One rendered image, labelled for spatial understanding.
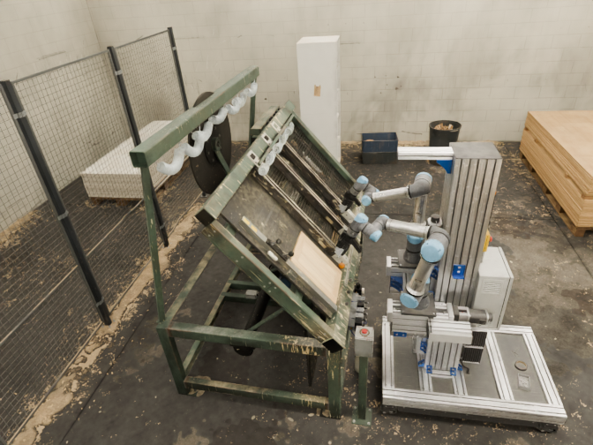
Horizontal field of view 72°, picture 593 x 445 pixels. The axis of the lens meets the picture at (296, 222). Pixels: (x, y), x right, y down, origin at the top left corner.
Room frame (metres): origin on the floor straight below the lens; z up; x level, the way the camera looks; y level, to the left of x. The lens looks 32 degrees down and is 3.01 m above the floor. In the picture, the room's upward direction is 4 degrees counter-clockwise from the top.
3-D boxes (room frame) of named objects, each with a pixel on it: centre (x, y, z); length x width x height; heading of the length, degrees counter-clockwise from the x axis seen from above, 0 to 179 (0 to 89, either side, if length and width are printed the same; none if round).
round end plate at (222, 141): (3.13, 0.60, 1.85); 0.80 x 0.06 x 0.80; 165
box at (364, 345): (1.90, -0.39, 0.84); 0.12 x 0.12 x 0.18; 75
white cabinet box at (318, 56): (6.68, -0.54, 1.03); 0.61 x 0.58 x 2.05; 168
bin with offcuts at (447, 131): (6.44, -2.55, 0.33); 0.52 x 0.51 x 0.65; 168
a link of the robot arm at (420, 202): (2.64, -0.93, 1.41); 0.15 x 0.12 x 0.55; 156
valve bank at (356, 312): (2.35, -0.44, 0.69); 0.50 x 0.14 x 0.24; 165
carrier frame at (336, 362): (3.12, 0.17, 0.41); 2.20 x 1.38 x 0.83; 165
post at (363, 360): (1.90, -0.39, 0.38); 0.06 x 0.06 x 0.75; 75
